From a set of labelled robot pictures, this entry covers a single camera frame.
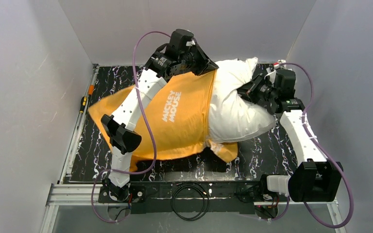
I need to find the white pillow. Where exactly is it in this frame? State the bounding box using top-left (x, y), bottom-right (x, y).
top-left (208, 57), bottom-right (276, 143)

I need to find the orange printed pillowcase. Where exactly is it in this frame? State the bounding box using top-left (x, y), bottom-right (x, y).
top-left (88, 71), bottom-right (238, 172)

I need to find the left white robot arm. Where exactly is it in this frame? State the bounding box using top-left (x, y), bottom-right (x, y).
top-left (101, 29), bottom-right (218, 188)

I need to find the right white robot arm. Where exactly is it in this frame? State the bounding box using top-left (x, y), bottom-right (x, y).
top-left (237, 69), bottom-right (341, 202)

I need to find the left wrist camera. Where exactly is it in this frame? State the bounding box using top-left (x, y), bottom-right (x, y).
top-left (186, 38), bottom-right (196, 47)

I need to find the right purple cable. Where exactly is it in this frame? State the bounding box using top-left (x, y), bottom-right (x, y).
top-left (278, 62), bottom-right (355, 229)

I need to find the purple cable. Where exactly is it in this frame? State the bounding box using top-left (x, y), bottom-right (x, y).
top-left (278, 62), bottom-right (355, 229)
top-left (91, 31), bottom-right (171, 224)

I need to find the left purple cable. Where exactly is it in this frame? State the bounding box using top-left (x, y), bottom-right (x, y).
top-left (91, 31), bottom-right (171, 224)

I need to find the yellow handled screwdriver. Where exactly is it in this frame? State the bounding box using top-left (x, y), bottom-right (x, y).
top-left (79, 84), bottom-right (94, 114)

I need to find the black cable loop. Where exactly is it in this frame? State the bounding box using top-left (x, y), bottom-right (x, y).
top-left (170, 182), bottom-right (210, 222)

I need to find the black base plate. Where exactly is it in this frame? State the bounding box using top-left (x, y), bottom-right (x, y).
top-left (95, 181), bottom-right (287, 218)

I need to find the aluminium frame rail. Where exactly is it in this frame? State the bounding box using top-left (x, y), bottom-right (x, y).
top-left (41, 182), bottom-right (341, 233)

